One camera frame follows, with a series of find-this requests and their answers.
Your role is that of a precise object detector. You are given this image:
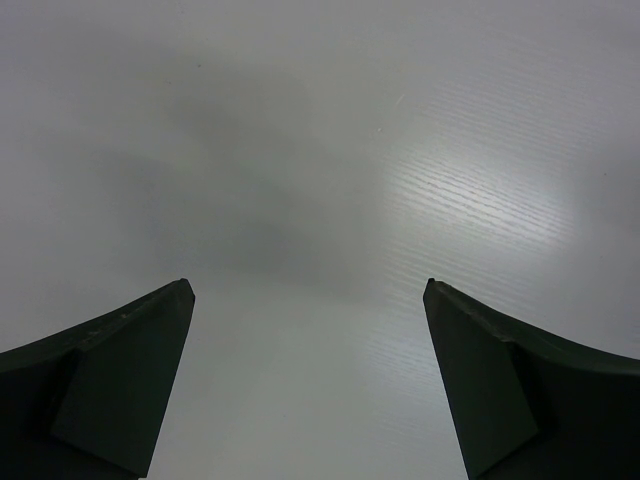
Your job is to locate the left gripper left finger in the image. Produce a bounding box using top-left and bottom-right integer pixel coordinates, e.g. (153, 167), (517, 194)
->
(1, 279), (195, 479)

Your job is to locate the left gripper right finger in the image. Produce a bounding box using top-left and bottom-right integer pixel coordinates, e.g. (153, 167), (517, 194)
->
(423, 279), (639, 479)

